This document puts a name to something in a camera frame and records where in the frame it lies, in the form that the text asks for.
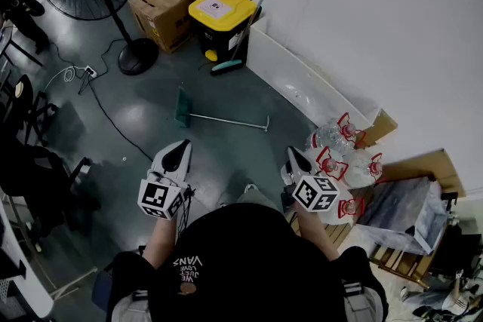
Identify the dark table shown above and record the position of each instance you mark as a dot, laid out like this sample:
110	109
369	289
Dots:
15	45

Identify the person's shoe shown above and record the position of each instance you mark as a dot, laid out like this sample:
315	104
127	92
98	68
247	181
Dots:
250	187

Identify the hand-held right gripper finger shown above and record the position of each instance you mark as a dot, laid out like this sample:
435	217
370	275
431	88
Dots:
307	166
291	166

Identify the person's grey trousers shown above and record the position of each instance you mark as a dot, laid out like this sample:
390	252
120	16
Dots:
249	198

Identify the small cardboard piece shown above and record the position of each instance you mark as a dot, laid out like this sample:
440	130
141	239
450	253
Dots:
383	126

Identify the pile of mixed clutter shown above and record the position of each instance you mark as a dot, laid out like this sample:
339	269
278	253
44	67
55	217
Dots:
445	301

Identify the black metal bracket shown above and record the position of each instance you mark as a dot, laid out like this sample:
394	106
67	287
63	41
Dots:
449	198

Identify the black trash bin yellow lid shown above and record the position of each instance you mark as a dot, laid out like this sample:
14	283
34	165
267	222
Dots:
220	9

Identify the black standing fan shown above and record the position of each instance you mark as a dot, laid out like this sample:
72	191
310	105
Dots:
137	56

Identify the large cardboard sheet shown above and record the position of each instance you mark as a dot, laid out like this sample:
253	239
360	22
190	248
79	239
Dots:
434	164

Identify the white basin panel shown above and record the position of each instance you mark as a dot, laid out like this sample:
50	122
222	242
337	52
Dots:
294	75

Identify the white desk edge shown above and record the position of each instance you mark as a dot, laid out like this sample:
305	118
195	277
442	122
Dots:
19	275

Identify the white power strip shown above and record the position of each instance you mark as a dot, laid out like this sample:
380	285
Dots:
90	71

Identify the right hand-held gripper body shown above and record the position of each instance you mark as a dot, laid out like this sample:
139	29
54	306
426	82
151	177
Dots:
315	194

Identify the black office chair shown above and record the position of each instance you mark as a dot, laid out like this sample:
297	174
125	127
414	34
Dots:
37	181

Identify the black bag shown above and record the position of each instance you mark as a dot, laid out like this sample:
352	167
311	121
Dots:
458	254

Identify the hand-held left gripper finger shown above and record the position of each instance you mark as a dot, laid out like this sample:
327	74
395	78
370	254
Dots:
185	166
163	158

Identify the person's left forearm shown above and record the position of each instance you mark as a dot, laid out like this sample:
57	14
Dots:
160	241

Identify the person's right forearm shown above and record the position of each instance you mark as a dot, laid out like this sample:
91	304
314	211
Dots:
315	233

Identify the large cardboard box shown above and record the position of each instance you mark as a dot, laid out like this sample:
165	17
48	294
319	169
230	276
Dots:
158	11

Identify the wooden slatted pallet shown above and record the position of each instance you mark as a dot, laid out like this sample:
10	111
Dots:
392	260

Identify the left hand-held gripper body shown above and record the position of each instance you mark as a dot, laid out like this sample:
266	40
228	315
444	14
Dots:
154	196

